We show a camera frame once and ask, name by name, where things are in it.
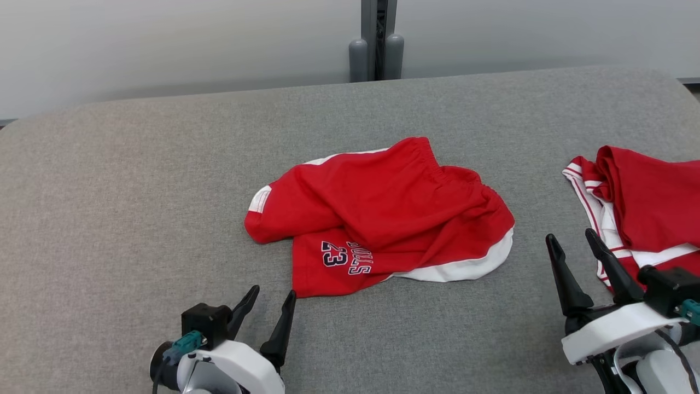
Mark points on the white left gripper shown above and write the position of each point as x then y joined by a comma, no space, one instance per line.
246,366

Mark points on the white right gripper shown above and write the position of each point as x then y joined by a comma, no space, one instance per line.
612,328

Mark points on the red white jersey shirt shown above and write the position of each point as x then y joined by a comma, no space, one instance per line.
656,202

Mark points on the red white sports shorts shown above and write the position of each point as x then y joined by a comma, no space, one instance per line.
383,208

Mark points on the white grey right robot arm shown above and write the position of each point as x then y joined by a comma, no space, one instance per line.
659,372

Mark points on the teal left camera connector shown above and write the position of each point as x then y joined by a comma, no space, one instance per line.
186,345

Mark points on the teal camera connector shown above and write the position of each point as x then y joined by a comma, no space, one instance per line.
186,345
690,312

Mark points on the teal right camera connector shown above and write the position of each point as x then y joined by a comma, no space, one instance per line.
690,312

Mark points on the grey partition post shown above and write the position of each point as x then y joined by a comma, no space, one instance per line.
377,33

